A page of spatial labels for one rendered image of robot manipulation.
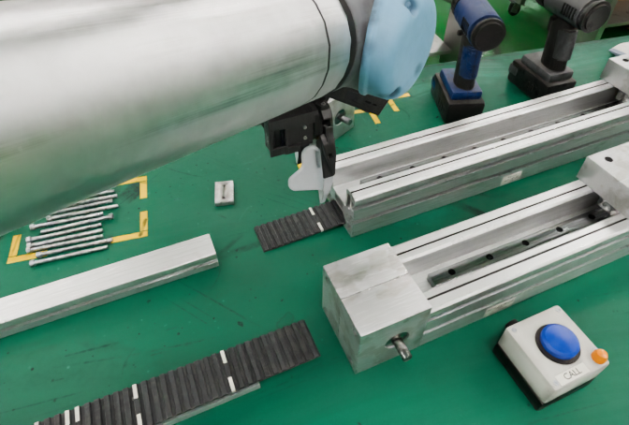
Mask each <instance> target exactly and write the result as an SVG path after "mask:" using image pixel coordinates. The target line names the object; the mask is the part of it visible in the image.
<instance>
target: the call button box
mask: <svg viewBox="0 0 629 425"><path fill-rule="evenodd" d="M548 324H560V325H563V326H566V327H568V328H569V329H570V330H571V331H573V332H574V333H575V334H576V335H577V337H578V340H579V343H580V349H579V352H578V353H577V354H576V355H575V356H574V357H573V358H572V359H557V358H555V357H553V356H551V354H550V353H548V352H547V351H546V350H545V348H544V347H543V345H542V344H541V342H540V333H541V331H542V329H543V328H544V327H545V326H546V325H548ZM595 349H598V348H597V347H596V346H595V345H594V344H593V343H592V342H591V341H590V340H589V338H588V337H587V336H586V335H585V334H584V333H583V332H582V331H581V330H580V329H579V327H578V326H577V325H576V324H575V323H574V322H573V321H572V320H571V319H570V317H569V316H568V315H567V314H566V313H565V312H564V311H563V310H562V309H561V307H560V306H558V305H557V306H553V307H551V308H549V309H547V310H545V311H543V312H541V313H539V314H537V315H533V316H531V317H529V318H527V319H524V320H522V321H520V322H519V321H518V320H517V319H513V320H511V321H509V322H508V323H507V324H506V325H505V332H504V333H503V335H502V337H501V338H500V340H499V342H498V343H497V344H496V346H495V347H494V348H493V350H492V351H493V353H494V354H495V356H496V357H497V358H498V360H499V361H500V362H501V363H502V364H503V366H504V367H505V369H506V370H507V371H508V373H509V374H510V375H511V377H512V378H513V380H514V381H515V382H516V384H517V385H518V386H519V388H520V389H521V391H522V392H523V394H524V395H525V396H526V398H527V399H528V400H529V402H530V403H531V404H532V406H533V407H534V409H535V410H536V411H539V410H541V409H543V408H545V407H547V406H549V405H551V404H552V403H555V402H557V401H559V400H560V399H562V398H564V397H566V396H568V395H569V394H571V393H573V392H575V391H577V390H579V389H581V388H584V387H585V386H587V385H589V384H590V383H591V382H592V381H593V380H594V378H595V377H596V376H597V375H599V374H600V373H601V372H602V371H603V370H604V369H605V368H606V367H607V366H608V364H609V361H607V362H606V363H604V364H598V363H596V362H594V361H593V360H592V357H591V353H592V352H593V350H595Z"/></svg>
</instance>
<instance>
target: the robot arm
mask: <svg viewBox="0 0 629 425"><path fill-rule="evenodd" d="M435 27H436V7H435V3H434V0H5V1H0V236H2V235H5V234H7V233H9V232H11V231H13V230H15V229H18V228H20V227H23V226H26V225H28V224H30V223H33V222H35V221H36V220H39V219H41V218H43V217H46V216H48V215H50V214H52V213H56V212H58V211H61V210H62V209H64V208H67V207H69V206H71V205H74V204H76V203H78V202H80V201H83V200H85V199H87V198H90V197H92V196H95V195H97V194H99V193H102V192H104V191H106V190H108V189H111V188H112V187H114V186H117V185H119V184H121V183H125V182H127V181H129V180H132V179H134V178H136V177H138V176H140V175H142V174H145V173H147V172H149V171H152V170H154V169H157V168H160V167H162V166H164V165H166V164H168V163H170V162H173V161H175V160H177V159H180V158H182V157H184V156H186V155H189V154H191V153H194V152H196V151H198V150H201V149H203V148H205V147H208V146H210V145H212V144H214V143H216V142H218V141H220V140H223V139H226V138H229V137H231V136H233V135H236V134H238V133H240V132H242V131H244V130H246V129H248V128H251V127H253V126H255V125H262V127H264V132H265V141H266V142H265V145H266V146H267V147H268V149H269V151H270V154H271V157H275V156H278V155H282V154H285V155H287V154H293V153H295V156H296V162H297V164H300V163H301V167H300V169H298V170H297V171H296V172H295V173H294V174H293V175H291V176H290V177H289V179H288V186H289V188H290V189H291V190H293V191H305V190H318V195H319V202H320V203H324V202H325V201H326V199H327V196H328V194H329V190H330V188H331V185H332V183H333V177H334V175H335V167H336V147H335V140H334V136H333V121H332V112H331V108H330V106H329V103H328V100H329V99H330V98H332V99H335V100H338V101H340V102H343V103H345V104H347V105H350V106H353V107H355V108H358V109H360V110H363V111H365V112H369V113H372V114H375V115H378V116H379V114H380V113H381V111H382V110H383V108H384V107H385V105H386V104H387V103H388V102H389V100H390V99H395V98H398V97H400V96H402V95H404V94H405V93H406V92H407V91H408V90H409V89H410V88H411V87H412V86H413V84H414V83H415V81H416V80H417V78H418V76H419V75H420V73H421V71H422V69H423V67H424V66H425V64H426V61H427V59H428V56H429V54H430V51H431V48H432V42H433V38H434V34H435ZM313 139H316V146H314V145H310V144H311V143H313Z"/></svg>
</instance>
